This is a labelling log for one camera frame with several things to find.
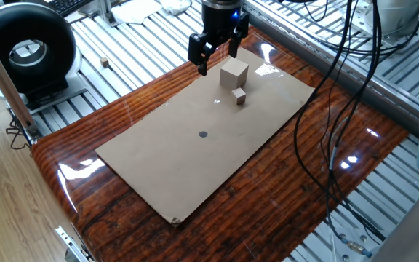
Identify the thick black cable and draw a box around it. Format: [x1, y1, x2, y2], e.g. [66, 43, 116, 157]
[292, 0, 388, 243]

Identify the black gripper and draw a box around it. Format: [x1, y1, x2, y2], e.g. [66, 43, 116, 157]
[188, 0, 250, 77]

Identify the white cylindrical device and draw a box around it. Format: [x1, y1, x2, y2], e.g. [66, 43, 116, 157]
[347, 0, 419, 38]

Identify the thin black cable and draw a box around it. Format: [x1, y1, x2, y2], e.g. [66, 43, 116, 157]
[5, 108, 34, 151]

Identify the aluminium frame rail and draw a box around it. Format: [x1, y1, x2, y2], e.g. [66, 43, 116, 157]
[242, 0, 419, 136]

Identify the crumpled white cloth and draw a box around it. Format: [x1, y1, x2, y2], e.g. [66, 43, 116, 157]
[159, 0, 193, 16]

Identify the small wooden block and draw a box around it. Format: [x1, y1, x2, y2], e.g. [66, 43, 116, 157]
[231, 87, 247, 106]

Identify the aluminium bracket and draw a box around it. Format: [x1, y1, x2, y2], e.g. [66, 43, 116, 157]
[98, 0, 119, 28]

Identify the black cable with silver connector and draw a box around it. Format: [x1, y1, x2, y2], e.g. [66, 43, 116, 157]
[325, 0, 383, 258]

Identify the black keyboard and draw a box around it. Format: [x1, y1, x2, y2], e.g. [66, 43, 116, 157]
[45, 0, 94, 17]

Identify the glossy dark wooden board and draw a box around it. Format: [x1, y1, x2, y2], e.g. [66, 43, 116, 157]
[31, 25, 410, 262]

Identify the brown cardboard sheet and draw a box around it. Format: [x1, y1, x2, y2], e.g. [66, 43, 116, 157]
[95, 47, 315, 227]

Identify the flat white cloth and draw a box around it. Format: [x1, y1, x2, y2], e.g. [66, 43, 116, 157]
[111, 0, 163, 25]

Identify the large wooden block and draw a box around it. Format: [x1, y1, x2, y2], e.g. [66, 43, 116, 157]
[219, 57, 250, 90]

